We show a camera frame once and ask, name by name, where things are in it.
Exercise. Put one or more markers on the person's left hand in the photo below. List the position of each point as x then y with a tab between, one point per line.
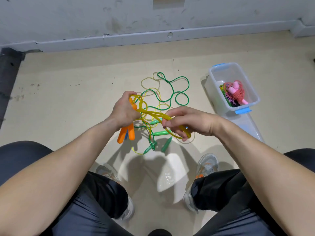
123	111

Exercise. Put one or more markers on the person's right hand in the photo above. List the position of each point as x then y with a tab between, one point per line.
194	123

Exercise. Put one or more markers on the clear storage box blue latches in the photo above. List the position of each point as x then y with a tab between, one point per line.
241	73

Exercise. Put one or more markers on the person's right forearm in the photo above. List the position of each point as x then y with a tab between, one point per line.
270	179

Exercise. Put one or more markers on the person's left forearm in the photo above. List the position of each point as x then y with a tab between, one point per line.
49	179

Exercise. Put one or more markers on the clear plastic box lid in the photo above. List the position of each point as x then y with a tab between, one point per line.
248	127

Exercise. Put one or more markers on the grey right shoe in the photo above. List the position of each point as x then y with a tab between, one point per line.
207	165

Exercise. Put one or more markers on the grey shoe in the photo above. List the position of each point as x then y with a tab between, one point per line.
106	170
207	165

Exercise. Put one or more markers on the grey left shoe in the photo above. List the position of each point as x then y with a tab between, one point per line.
106	170

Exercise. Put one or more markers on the black shorts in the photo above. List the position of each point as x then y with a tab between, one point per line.
19	159

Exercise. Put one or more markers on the small wooden wall block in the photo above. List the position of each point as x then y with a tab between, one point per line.
169	1

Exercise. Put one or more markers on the black metal rack frame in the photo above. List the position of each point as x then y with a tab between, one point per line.
9	76

